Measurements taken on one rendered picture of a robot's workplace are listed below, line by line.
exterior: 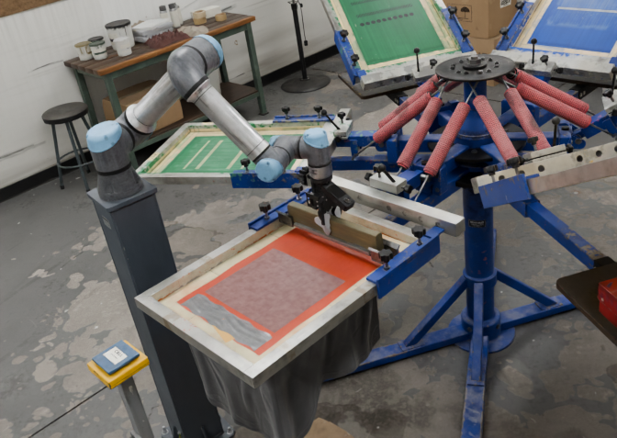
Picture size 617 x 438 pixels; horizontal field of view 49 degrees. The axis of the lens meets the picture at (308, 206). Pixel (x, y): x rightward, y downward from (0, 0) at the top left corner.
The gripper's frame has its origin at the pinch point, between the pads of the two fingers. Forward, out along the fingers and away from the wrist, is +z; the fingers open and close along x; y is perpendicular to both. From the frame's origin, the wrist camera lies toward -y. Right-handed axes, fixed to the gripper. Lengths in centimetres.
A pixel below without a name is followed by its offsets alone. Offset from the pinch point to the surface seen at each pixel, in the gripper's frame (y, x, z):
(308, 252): 4.8, 8.5, 6.0
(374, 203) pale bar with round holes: -0.2, -20.6, -0.1
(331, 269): -9.1, 11.3, 5.9
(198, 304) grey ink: 12, 49, 6
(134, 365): 5, 76, 6
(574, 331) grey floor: -34, -108, 101
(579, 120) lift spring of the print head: -37, -95, -10
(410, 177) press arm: -2.5, -38.5, -2.7
